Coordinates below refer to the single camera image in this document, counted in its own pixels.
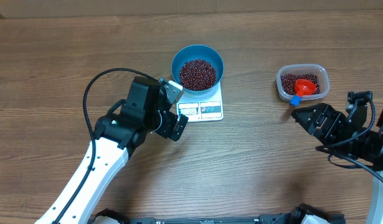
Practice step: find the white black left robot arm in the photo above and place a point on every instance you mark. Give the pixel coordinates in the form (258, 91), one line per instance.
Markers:
(116, 136)

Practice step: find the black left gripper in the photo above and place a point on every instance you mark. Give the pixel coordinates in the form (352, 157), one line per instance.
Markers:
(167, 131)

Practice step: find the red plastic scoop blue handle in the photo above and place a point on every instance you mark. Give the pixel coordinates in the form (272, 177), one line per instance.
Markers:
(302, 87)

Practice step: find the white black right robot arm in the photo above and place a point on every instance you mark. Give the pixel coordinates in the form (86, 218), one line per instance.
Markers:
(366, 155)

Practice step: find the white digital kitchen scale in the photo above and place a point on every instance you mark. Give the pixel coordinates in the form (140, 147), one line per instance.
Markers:
(202, 106)

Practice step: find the teal plastic bowl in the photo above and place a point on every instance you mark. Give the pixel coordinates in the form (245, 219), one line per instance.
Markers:
(193, 52)

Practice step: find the red beans in bowl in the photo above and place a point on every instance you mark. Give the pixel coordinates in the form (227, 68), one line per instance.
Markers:
(197, 75)

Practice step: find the red beans pile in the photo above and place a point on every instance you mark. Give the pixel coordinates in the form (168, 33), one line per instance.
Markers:
(288, 82)

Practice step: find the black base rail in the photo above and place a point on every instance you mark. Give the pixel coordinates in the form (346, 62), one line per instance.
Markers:
(303, 213)

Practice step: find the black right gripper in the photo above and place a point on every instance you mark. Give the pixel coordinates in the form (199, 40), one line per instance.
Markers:
(335, 124)

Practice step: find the clear plastic bean container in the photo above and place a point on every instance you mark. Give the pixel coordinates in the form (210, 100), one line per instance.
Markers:
(301, 69)

